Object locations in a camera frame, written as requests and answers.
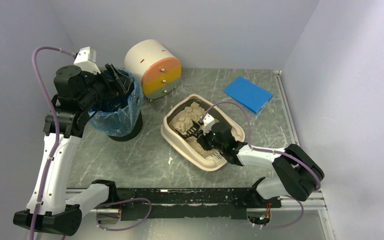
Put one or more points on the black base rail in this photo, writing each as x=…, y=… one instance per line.
x=178, y=203

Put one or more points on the blue flat pad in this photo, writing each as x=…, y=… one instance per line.
x=250, y=95

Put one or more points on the cylindrical mini drawer cabinet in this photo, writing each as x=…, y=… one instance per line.
x=157, y=69

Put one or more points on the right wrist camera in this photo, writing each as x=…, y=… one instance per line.
x=207, y=121

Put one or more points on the sand litter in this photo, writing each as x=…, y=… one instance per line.
x=182, y=121

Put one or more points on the black litter scoop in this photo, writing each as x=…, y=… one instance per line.
x=193, y=131

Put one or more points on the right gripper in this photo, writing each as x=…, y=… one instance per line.
x=199, y=133

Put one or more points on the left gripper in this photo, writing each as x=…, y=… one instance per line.
x=111, y=80

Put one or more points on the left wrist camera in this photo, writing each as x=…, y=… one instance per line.
x=86, y=60

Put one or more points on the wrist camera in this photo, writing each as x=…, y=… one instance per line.
x=86, y=60
x=207, y=121

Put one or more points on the black bin with blue bag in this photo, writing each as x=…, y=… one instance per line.
x=120, y=124

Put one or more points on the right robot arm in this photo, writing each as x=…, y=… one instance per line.
x=296, y=174

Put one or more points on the beige litter box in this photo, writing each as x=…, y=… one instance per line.
x=209, y=164

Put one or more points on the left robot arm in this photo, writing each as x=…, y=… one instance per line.
x=79, y=93

